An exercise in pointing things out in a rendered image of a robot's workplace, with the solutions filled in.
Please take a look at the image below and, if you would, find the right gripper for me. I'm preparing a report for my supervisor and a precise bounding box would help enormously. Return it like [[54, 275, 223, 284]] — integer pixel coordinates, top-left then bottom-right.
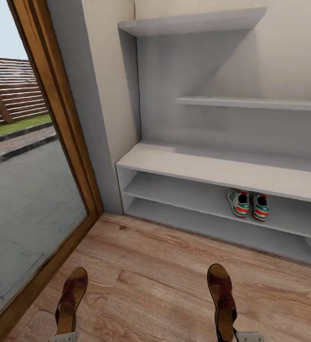
[[216, 327, 236, 342]]

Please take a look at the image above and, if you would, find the gym shoe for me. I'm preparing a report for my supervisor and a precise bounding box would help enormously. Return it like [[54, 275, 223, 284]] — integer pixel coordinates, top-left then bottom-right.
[[227, 188, 252, 217], [248, 191, 269, 221]]

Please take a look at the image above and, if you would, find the sandal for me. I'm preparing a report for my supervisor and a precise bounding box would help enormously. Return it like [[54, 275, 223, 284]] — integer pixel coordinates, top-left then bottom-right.
[[207, 264, 237, 342], [55, 266, 88, 335]]

